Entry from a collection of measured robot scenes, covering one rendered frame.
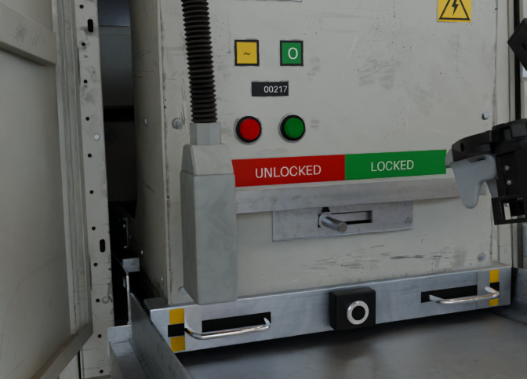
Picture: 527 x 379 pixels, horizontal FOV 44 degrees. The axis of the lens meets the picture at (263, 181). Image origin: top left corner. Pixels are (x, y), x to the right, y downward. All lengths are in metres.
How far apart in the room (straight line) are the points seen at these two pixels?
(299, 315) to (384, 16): 0.41
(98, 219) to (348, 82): 0.39
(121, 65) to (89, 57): 0.63
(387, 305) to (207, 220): 0.33
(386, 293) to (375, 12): 0.38
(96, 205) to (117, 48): 0.70
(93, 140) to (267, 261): 0.29
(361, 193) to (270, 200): 0.13
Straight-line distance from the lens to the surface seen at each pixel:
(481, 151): 0.57
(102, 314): 0.94
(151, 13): 0.84
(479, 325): 0.99
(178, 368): 0.63
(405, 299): 0.95
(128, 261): 1.02
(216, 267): 0.72
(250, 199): 0.79
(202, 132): 0.71
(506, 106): 1.19
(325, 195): 0.83
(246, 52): 0.83
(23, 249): 0.76
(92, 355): 0.96
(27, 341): 0.78
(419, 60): 0.93
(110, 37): 1.56
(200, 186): 0.70
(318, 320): 0.89
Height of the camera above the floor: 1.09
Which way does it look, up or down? 3 degrees down
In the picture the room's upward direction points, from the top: 2 degrees counter-clockwise
